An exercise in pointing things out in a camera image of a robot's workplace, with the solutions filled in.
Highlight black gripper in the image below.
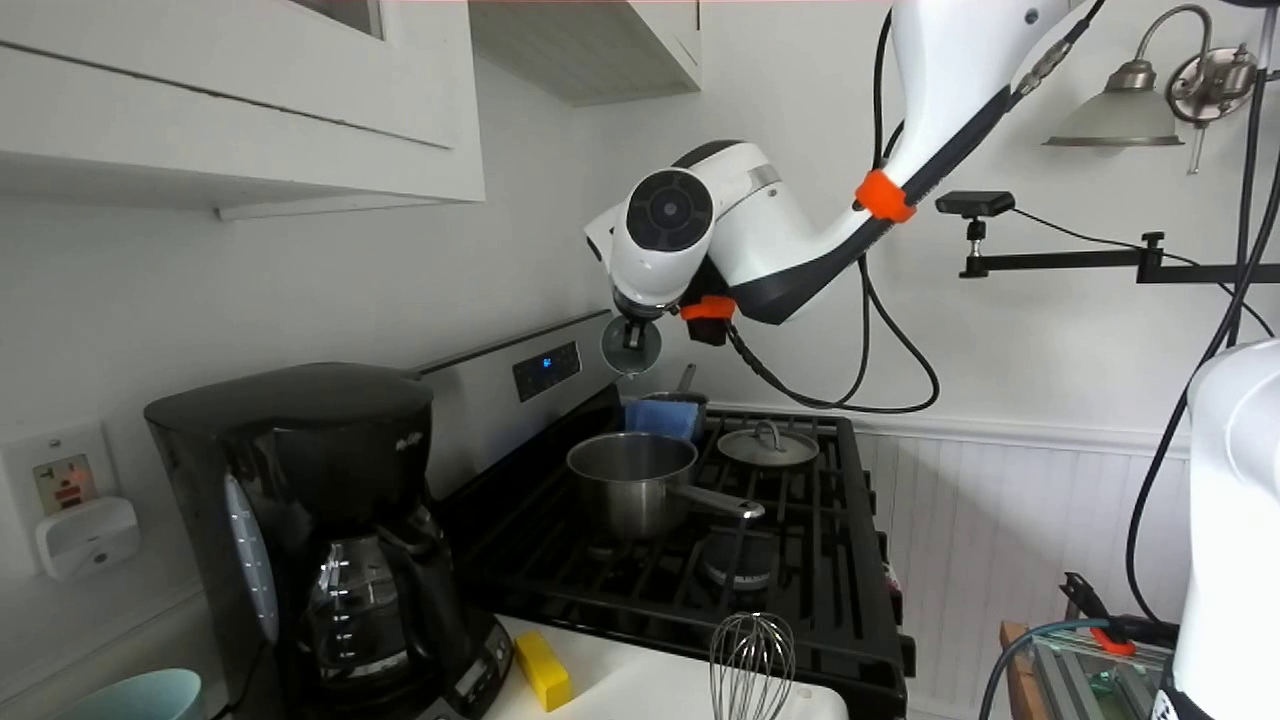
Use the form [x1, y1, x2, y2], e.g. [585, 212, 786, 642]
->
[651, 289, 747, 353]

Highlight teal plastic cup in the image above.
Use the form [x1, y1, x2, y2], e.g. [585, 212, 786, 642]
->
[601, 314, 666, 377]

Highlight silver pot lid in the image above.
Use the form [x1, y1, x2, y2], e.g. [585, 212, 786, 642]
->
[718, 419, 824, 472]

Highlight black gas stove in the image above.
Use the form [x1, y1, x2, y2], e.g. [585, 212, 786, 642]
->
[418, 308, 922, 720]

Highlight black coffee maker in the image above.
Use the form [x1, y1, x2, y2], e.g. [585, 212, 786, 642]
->
[139, 362, 521, 720]

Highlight yellow block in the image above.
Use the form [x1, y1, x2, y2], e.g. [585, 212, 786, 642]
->
[513, 628, 580, 716]

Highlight wooden stand with tools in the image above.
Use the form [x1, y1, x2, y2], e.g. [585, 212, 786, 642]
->
[976, 574, 1189, 720]

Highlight white plate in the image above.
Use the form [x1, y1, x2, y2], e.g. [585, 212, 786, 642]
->
[57, 664, 209, 720]

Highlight large silver long-handled pot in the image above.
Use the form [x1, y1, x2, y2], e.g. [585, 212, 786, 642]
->
[565, 427, 771, 543]

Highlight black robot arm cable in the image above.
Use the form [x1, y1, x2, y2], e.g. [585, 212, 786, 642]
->
[724, 6, 943, 419]

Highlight small white wall cabinet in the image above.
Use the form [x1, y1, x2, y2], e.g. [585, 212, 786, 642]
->
[468, 0, 708, 111]

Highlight metal wire whisk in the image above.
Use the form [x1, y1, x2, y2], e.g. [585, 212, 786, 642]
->
[706, 607, 806, 720]

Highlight black camera on mount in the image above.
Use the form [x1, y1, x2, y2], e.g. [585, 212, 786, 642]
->
[933, 187, 1280, 289]

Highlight wall lamp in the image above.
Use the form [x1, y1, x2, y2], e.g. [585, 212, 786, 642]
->
[1044, 0, 1265, 153]

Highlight black base cable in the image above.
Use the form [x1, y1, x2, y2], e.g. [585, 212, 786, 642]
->
[1119, 76, 1280, 634]

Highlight large white wall cabinet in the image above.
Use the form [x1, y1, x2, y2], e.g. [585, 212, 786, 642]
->
[0, 0, 487, 226]

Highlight white wall outlet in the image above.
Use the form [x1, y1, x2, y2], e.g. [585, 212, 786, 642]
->
[0, 419, 144, 579]

